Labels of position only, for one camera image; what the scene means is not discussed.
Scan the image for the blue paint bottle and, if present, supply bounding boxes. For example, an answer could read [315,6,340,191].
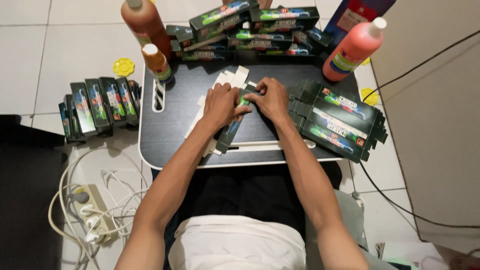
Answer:
[323,0,397,48]

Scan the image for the large brown paint bottle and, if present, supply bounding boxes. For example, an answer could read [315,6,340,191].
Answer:
[120,0,173,61]

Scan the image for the black floor mat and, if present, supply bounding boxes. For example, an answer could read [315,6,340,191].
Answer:
[0,114,69,270]

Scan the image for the pink paint bottle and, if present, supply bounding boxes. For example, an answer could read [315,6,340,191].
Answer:
[322,17,388,83]

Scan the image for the small orange paint bottle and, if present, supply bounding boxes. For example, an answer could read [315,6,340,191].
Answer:
[141,43,175,85]

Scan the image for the grey cushion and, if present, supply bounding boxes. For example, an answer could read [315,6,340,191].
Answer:
[304,189,399,270]

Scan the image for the person's white shirt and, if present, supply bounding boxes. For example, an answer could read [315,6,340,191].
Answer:
[167,214,308,270]

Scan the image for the row of standing dark boxes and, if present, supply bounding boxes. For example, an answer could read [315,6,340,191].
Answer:
[58,76,143,145]

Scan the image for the black cable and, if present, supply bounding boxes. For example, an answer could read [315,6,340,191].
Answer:
[358,161,480,230]
[361,29,480,103]

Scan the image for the stack of flat printed cartons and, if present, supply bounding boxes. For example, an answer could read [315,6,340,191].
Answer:
[287,78,389,164]

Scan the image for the bundle of white cables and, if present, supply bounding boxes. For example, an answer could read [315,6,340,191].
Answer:
[47,145,151,270]

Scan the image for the dark printed carton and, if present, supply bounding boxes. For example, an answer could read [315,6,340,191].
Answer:
[184,65,260,157]

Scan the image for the pile of assembled dark boxes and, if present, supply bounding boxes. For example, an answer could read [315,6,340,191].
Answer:
[165,0,335,63]

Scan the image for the white paper sheet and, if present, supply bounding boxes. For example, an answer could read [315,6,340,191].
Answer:
[375,241,449,270]

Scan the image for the black lap desk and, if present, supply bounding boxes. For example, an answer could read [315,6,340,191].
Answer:
[137,56,363,170]

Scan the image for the person's left hand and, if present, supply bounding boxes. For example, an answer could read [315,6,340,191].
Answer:
[202,82,253,131]

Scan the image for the beige power strip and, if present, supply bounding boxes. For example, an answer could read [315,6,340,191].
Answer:
[69,183,119,245]

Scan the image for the person's black shorts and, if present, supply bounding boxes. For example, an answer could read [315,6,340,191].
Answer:
[151,161,343,270]

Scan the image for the grey plug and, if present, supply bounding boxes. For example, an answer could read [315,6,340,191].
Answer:
[67,191,91,204]

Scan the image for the person's right hand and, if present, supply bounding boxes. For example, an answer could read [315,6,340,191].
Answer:
[243,77,292,121]

